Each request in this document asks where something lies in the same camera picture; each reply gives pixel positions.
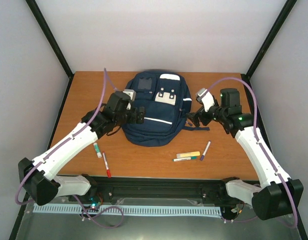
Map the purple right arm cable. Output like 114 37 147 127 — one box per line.
206 77 299 229

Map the black right frame post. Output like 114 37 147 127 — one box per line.
246 0 297 80

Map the light blue slotted cable duct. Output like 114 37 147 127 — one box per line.
33 203 222 218

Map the green tipped white marker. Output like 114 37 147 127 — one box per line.
172 156 197 162

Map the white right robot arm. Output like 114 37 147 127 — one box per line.
187 88 304 220

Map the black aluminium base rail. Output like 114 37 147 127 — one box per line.
26 174 254 202

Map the red tipped white marker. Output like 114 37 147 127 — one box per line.
102 152 111 178

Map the purple tipped white marker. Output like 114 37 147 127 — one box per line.
200 140 211 161

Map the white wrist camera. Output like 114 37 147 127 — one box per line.
196 88 215 112
123 89 136 110

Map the yellow highlighter pen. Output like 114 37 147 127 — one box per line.
176 151 200 159

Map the black frame post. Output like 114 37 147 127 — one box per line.
25 0 75 78
246 0 297 80

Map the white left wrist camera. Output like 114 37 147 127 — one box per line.
123 89 136 110

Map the white green glue stick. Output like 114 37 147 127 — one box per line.
93 142 102 158

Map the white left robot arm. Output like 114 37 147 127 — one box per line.
18 89 145 206

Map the black left frame post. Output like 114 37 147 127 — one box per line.
25 0 75 78

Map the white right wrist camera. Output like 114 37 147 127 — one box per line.
196 88 215 112

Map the navy blue student backpack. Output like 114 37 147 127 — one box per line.
122 70 209 147

